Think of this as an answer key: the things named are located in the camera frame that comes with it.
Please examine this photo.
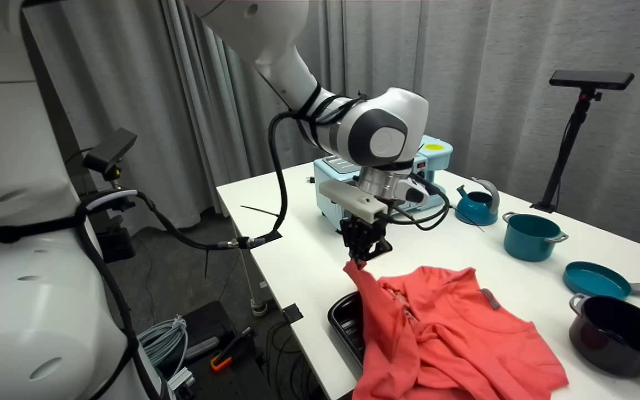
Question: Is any black stereo camera bar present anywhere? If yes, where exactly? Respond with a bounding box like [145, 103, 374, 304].
[550, 68, 637, 93]

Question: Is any black tripod stand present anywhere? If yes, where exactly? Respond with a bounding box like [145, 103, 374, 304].
[530, 86, 604, 216]

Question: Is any teal toy frying pan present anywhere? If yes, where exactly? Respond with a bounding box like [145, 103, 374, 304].
[562, 260, 640, 301]

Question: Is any black camera on clamp stand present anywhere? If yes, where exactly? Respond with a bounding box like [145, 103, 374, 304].
[80, 126, 145, 262]

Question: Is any teal toy kettle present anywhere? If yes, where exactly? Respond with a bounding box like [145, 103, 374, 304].
[454, 176, 502, 228]

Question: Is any orange handled tool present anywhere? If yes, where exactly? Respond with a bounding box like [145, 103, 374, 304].
[206, 323, 255, 372]

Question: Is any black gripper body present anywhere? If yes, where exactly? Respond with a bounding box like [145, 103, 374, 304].
[338, 213, 395, 251]

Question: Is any long black tape strip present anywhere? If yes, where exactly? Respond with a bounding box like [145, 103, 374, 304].
[244, 228, 285, 249]

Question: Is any red cloth shirt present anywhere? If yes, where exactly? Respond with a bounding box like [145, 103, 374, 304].
[342, 260, 572, 400]

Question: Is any black grill tray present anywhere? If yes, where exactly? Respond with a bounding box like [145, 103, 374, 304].
[326, 288, 372, 364]

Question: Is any grey curtain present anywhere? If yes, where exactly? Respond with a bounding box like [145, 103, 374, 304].
[22, 0, 640, 252]

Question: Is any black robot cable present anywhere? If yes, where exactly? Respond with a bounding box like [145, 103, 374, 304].
[73, 86, 454, 400]

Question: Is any teal toy pot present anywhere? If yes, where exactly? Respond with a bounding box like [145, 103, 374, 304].
[501, 209, 570, 264]

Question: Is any white table leg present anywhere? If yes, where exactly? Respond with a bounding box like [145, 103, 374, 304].
[241, 246, 272, 318]

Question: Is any black cooking pot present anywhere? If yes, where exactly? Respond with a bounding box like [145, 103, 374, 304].
[566, 292, 640, 380]

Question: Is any grey coiled cable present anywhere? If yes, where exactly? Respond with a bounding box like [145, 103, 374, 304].
[136, 316, 195, 394]

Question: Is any small black tape square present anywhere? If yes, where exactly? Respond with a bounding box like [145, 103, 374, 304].
[280, 301, 307, 323]

